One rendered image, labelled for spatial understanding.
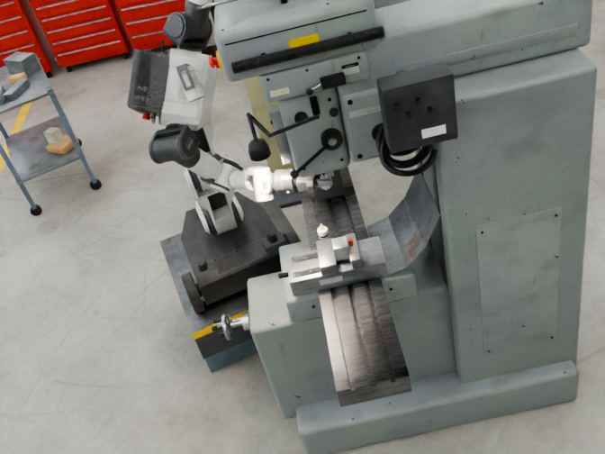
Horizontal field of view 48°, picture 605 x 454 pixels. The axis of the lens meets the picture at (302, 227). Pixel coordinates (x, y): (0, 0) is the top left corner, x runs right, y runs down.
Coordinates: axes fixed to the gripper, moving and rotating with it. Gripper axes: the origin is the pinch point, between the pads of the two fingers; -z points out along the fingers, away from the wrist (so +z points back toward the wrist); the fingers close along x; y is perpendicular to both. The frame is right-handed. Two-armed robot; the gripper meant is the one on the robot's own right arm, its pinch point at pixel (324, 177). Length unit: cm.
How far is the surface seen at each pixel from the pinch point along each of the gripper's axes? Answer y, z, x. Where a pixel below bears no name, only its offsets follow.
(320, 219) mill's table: 31.8, 8.8, 15.8
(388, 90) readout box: -49, -30, -30
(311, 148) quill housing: -19.9, -0.4, -10.1
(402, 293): 48, -23, -12
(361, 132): -22.6, -17.1, -8.0
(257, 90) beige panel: 47, 67, 160
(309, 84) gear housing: -43.6, -4.2, -11.1
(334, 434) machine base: 109, 11, -34
